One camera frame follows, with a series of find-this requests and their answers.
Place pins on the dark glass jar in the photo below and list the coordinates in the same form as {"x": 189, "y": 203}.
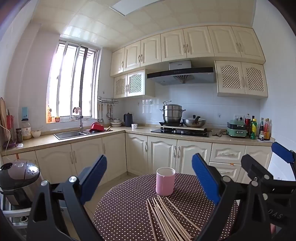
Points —
{"x": 19, "y": 135}

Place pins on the wooden cutting board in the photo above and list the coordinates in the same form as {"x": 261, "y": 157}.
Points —
{"x": 3, "y": 120}

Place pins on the wall utensil rack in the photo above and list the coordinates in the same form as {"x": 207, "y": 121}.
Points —
{"x": 107, "y": 100}

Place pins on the round table polka dot cloth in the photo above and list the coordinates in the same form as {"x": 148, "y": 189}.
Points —
{"x": 124, "y": 208}

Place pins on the narrow lattice door cabinet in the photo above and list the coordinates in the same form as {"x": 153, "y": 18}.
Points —
{"x": 131, "y": 84}

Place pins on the stack of white bowls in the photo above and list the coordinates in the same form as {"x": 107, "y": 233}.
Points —
{"x": 116, "y": 122}

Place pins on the pink cup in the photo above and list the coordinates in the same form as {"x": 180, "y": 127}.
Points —
{"x": 165, "y": 182}

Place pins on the hanging metal ladle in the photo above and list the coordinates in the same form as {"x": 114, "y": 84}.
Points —
{"x": 100, "y": 115}
{"x": 109, "y": 113}

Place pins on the green electric cooker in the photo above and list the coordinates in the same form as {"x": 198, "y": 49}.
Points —
{"x": 236, "y": 129}

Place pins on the white bowl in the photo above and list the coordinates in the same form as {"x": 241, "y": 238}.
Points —
{"x": 36, "y": 134}

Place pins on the bunch of wooden chopsticks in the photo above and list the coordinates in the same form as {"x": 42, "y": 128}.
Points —
{"x": 161, "y": 215}

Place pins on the ceiling light panel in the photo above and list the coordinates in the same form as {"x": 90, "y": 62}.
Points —
{"x": 131, "y": 7}

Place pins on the white metal rack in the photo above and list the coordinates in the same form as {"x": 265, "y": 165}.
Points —
{"x": 11, "y": 215}

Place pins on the steel wok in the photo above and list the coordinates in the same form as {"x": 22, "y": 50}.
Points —
{"x": 194, "y": 122}

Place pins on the black kettle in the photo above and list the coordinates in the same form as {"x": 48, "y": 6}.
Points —
{"x": 128, "y": 120}

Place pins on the range hood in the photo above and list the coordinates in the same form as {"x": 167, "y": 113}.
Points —
{"x": 182, "y": 75}

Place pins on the dark sauce bottle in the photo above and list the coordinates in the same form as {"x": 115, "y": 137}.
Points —
{"x": 261, "y": 129}

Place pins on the steel sink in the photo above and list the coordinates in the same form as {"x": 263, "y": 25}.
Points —
{"x": 69, "y": 134}

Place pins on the white wall socket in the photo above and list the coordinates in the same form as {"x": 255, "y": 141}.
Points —
{"x": 238, "y": 117}

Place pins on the small white cup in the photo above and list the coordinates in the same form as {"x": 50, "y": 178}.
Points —
{"x": 134, "y": 126}

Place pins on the glass jar white lid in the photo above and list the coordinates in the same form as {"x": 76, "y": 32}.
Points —
{"x": 26, "y": 131}

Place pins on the kitchen window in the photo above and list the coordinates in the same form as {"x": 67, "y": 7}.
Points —
{"x": 71, "y": 81}

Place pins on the steel steamer pot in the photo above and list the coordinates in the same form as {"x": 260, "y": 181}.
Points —
{"x": 172, "y": 113}

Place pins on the wide lattice door cabinet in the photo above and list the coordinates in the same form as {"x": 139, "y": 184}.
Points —
{"x": 240, "y": 78}

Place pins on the person's right hand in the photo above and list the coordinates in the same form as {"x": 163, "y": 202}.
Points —
{"x": 273, "y": 229}

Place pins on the black gas stove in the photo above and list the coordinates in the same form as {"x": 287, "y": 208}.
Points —
{"x": 180, "y": 133}

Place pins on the steel faucet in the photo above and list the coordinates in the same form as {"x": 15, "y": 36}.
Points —
{"x": 80, "y": 120}

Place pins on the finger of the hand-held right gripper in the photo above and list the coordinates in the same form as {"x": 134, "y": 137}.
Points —
{"x": 283, "y": 153}
{"x": 254, "y": 165}

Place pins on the orange windowsill bottle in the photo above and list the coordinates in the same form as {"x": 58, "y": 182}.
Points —
{"x": 49, "y": 115}

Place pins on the red pot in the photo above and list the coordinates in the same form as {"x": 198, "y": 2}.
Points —
{"x": 96, "y": 127}

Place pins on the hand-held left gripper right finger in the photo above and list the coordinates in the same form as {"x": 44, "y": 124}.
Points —
{"x": 205, "y": 178}

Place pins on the small windowsill jar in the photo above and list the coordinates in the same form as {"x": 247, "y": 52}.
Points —
{"x": 57, "y": 119}

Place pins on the cream upper cabinets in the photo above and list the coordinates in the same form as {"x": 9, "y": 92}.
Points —
{"x": 185, "y": 44}

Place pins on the red hanging holder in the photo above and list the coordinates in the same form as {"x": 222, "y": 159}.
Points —
{"x": 10, "y": 121}

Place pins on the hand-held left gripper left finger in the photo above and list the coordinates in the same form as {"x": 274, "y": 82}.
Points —
{"x": 94, "y": 178}

